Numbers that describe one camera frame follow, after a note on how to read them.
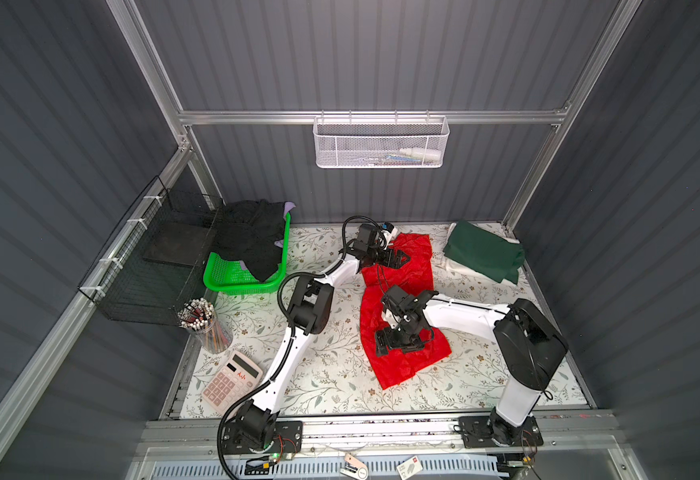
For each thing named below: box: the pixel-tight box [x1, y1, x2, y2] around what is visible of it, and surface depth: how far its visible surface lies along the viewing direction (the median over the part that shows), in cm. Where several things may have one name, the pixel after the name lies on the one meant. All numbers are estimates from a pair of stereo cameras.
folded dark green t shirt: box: [443, 220, 525, 285], surface depth 105 cm
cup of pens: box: [177, 298, 233, 355], surface depth 80 cm
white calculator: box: [201, 350, 263, 414], surface depth 82 cm
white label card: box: [396, 455, 423, 480], surface depth 70 cm
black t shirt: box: [212, 199, 286, 282], surface depth 110 cm
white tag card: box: [340, 453, 369, 480], surface depth 69 cm
